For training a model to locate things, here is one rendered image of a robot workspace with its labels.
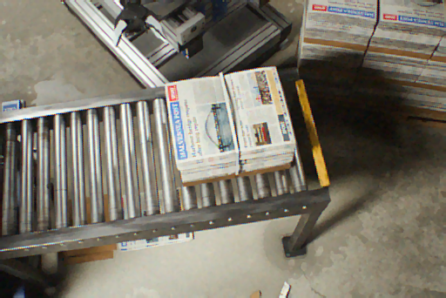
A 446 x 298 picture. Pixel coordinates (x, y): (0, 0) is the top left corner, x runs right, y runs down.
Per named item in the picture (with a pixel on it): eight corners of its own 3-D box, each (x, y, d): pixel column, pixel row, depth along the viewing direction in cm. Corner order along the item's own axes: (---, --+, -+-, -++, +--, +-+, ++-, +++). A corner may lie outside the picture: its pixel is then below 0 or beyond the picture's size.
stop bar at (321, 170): (302, 81, 183) (303, 78, 181) (330, 187, 165) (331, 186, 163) (293, 82, 182) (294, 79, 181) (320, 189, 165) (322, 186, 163)
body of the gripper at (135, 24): (149, 34, 149) (142, 6, 153) (148, 16, 141) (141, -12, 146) (125, 38, 147) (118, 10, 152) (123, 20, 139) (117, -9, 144)
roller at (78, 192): (84, 113, 184) (80, 107, 180) (89, 231, 165) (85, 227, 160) (71, 116, 184) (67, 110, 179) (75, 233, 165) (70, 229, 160)
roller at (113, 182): (116, 108, 185) (113, 102, 180) (125, 226, 166) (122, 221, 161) (104, 111, 185) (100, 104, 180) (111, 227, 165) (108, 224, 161)
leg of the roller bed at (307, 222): (298, 239, 238) (321, 196, 176) (300, 250, 236) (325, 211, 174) (287, 240, 238) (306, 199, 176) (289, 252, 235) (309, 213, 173)
